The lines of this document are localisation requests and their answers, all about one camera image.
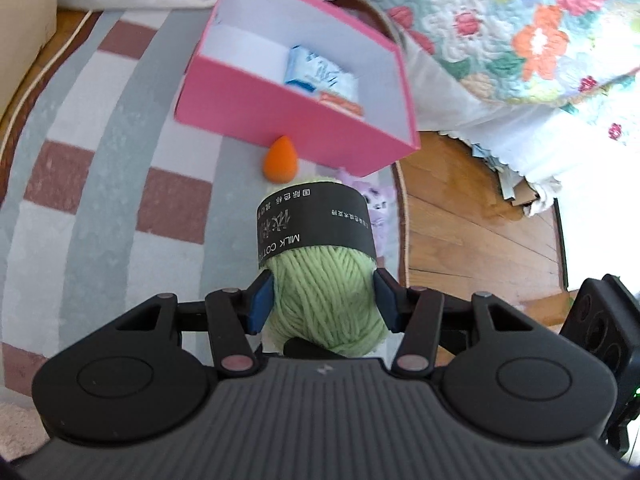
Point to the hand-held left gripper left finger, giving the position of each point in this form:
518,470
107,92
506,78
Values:
261,302

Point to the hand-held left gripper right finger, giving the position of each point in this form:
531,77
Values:
387,302

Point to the green yarn ball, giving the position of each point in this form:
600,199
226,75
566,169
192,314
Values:
325,300

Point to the purple plush toy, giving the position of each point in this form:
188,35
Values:
380,205

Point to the pink cardboard box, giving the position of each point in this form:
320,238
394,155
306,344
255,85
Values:
300,130

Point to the blue wet wipes pack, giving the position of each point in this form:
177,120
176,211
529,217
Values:
315,72

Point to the orange makeup sponge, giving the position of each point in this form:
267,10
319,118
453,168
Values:
281,162

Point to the checkered rug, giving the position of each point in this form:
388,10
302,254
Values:
100,210

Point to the white fluffy mat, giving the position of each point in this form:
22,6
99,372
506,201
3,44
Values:
20,425

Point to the floral quilt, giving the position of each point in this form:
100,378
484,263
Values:
500,35

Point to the beige cabinet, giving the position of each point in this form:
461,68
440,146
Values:
20,35

